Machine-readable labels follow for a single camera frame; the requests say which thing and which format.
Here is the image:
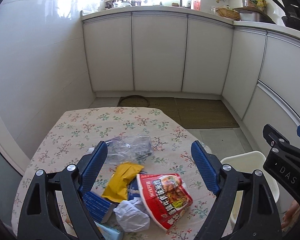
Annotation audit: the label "yellow snack wrapper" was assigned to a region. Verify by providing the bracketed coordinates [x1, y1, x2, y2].
[102, 162, 144, 203]

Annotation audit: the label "dark blue medicine box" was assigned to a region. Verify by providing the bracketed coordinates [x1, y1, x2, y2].
[83, 191, 116, 224]

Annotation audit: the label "crushed clear plastic bottle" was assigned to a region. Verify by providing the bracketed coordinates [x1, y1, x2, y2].
[88, 134, 154, 164]

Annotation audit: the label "red instant noodle bowl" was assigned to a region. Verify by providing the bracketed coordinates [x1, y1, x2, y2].
[136, 173, 193, 231]

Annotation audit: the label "light blue milk carton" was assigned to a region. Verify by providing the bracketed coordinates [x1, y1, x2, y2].
[95, 222, 123, 240]

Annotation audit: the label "grey paper ball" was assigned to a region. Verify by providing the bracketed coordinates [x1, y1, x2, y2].
[113, 197, 151, 232]

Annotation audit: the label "blue biscuit box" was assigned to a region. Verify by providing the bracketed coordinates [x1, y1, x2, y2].
[127, 177, 141, 200]

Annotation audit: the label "white plastic trash bin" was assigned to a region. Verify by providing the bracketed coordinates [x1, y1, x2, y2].
[219, 150, 281, 230]

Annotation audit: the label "white kitchen cabinets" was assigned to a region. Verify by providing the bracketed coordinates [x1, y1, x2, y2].
[81, 6, 300, 153]

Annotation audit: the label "right hand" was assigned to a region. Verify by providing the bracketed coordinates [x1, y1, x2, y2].
[281, 200, 300, 231]

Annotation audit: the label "frosted glass sliding door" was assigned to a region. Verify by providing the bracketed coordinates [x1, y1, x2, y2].
[0, 154, 22, 228]

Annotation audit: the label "black frying pan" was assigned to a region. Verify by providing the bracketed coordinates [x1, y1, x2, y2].
[272, 0, 300, 31]

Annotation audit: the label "metal tray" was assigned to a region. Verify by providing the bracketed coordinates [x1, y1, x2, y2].
[234, 7, 275, 24]

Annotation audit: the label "snack bags on counter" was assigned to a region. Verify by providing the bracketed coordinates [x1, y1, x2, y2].
[243, 0, 267, 12]

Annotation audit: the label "wicker basket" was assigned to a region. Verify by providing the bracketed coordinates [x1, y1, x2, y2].
[215, 7, 241, 21]

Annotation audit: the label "red bottle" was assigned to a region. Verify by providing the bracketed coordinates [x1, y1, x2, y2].
[193, 0, 200, 11]

